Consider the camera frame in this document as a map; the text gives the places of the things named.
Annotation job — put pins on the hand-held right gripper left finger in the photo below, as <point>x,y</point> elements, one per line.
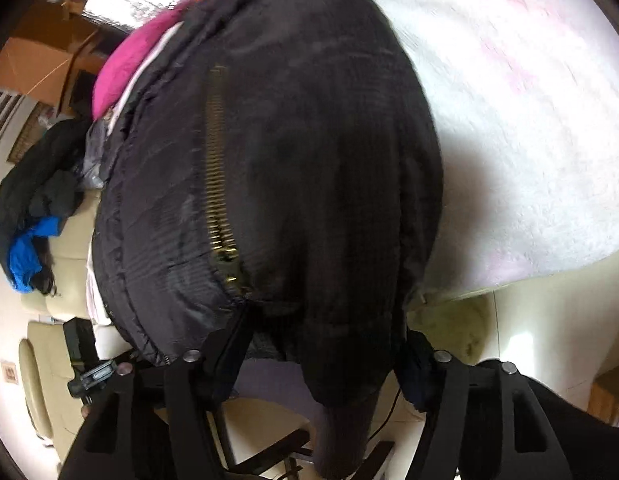
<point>222,360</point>

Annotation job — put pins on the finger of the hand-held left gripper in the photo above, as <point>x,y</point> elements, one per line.
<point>79,337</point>

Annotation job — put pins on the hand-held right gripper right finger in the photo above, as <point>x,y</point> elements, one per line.
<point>414,380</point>

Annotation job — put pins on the black quilted jacket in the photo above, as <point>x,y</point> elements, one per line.
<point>314,135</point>

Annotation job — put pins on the cream leather sofa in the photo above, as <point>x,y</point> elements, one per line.
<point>44,385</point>

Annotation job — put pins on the blue jacket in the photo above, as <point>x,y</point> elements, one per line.
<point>24,260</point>

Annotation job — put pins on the black coat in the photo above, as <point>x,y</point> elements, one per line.
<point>19,195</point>

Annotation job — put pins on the grey garment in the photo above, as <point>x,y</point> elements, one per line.
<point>94,160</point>

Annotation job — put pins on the wooden cabinet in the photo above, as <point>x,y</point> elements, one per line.
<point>612,400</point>

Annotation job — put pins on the white blanket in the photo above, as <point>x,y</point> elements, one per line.
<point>514,135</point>

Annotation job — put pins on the pink pillow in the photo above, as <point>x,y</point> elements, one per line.
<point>119,75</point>

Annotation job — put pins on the wooden column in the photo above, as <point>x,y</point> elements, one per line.
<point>34,65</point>

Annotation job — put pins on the silver foil panel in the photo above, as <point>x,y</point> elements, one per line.
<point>119,7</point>

